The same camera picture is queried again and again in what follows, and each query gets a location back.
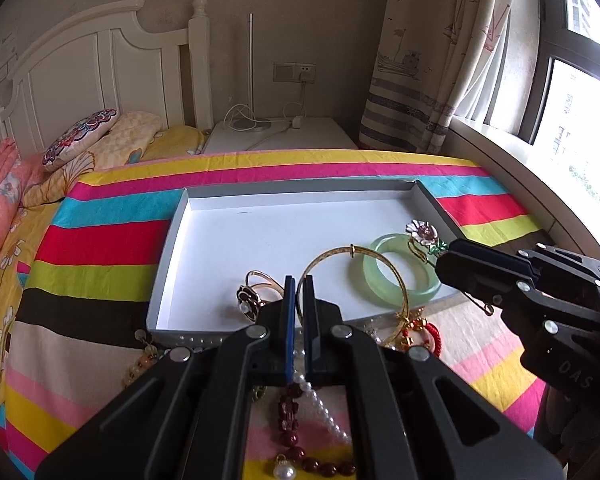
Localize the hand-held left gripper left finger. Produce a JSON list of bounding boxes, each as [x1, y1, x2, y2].
[[35, 275, 301, 480]]

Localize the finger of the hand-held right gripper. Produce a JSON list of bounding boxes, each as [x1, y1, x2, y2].
[[517, 244, 600, 288], [434, 238, 600, 361]]

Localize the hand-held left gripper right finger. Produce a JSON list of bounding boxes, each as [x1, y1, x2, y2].
[[302, 276, 566, 480]]

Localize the gold bracelet with black flower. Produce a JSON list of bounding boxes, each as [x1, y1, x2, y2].
[[236, 270, 287, 323]]

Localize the thin gold bangle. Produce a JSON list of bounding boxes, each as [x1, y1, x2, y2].
[[296, 244, 412, 352]]

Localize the pink flower gold brooch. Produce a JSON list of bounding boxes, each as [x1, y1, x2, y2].
[[405, 220, 496, 317]]

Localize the green jade bangle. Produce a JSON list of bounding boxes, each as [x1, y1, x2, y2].
[[350, 233, 443, 306]]

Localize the grey cardboard tray box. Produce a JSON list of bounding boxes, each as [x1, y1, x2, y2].
[[146, 179, 466, 348]]

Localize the red cord bracelet gold charms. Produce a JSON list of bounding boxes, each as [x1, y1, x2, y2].
[[380, 310, 442, 358]]

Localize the white pearl necklace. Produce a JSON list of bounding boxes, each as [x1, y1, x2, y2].
[[290, 371, 354, 447]]

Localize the dark red bead bracelet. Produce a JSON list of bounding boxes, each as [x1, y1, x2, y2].
[[276, 382, 357, 478]]

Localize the multicolour agate bead bracelet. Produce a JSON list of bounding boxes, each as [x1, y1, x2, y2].
[[122, 330, 160, 391]]

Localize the white window sill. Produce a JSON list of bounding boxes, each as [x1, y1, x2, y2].
[[445, 115, 600, 261]]

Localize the single pearl pendant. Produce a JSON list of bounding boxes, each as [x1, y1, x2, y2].
[[272, 454, 297, 480]]

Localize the white nightstand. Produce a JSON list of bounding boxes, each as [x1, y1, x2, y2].
[[201, 117, 359, 156]]

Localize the dark framed window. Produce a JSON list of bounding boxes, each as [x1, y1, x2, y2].
[[450, 0, 600, 226]]

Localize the colourful striped cloth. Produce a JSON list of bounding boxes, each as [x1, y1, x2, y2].
[[5, 149, 556, 480]]

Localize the boat print curtain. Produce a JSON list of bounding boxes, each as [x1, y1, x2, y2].
[[358, 0, 523, 153]]

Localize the beige shell pattern pillow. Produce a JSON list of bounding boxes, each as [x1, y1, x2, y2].
[[22, 111, 163, 208]]

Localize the silver desk lamp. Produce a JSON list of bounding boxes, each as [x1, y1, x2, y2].
[[223, 12, 272, 132]]

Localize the embroidered floral pillow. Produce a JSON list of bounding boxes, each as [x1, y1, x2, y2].
[[42, 108, 119, 167]]

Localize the yellow floral bedsheet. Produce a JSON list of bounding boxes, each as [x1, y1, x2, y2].
[[0, 125, 206, 436]]

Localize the pink floral pillow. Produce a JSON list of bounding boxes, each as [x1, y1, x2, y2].
[[0, 138, 48, 276]]

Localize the white wooden headboard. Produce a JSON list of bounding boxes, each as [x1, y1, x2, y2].
[[0, 0, 213, 161]]

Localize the white charger with cable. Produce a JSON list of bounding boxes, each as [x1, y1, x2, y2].
[[245, 71, 313, 152]]

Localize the grey wall socket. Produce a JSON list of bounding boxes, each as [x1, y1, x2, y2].
[[273, 61, 317, 85]]

